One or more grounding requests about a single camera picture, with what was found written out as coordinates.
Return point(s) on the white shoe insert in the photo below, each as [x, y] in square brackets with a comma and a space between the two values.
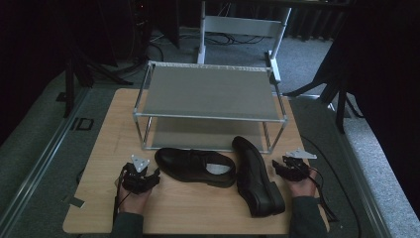
[218, 168]

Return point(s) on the metal shoe rack grey shelves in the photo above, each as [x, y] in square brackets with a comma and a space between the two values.
[208, 91]

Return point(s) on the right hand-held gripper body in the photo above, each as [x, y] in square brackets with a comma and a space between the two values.
[295, 168]

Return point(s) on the black equipment cabinet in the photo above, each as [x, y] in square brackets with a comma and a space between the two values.
[155, 23]

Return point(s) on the person's left hand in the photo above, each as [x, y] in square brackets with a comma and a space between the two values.
[133, 201]

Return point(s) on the dark curtain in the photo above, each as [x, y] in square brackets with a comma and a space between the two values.
[389, 82]

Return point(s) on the metal floor rail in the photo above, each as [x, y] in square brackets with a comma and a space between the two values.
[39, 162]
[366, 185]

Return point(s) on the grey tape piece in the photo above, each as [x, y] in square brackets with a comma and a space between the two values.
[73, 201]

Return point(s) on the person's right hand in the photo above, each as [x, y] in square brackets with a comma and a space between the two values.
[303, 188]

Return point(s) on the white metal table frame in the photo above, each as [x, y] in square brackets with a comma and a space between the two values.
[242, 26]

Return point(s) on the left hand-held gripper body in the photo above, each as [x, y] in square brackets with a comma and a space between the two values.
[136, 180]

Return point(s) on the black tape marks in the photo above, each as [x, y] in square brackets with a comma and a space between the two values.
[82, 124]

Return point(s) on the black leather shoe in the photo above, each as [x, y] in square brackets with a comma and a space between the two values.
[188, 168]
[256, 178]

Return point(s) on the black tripod stand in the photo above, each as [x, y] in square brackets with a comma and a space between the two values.
[333, 89]
[81, 72]

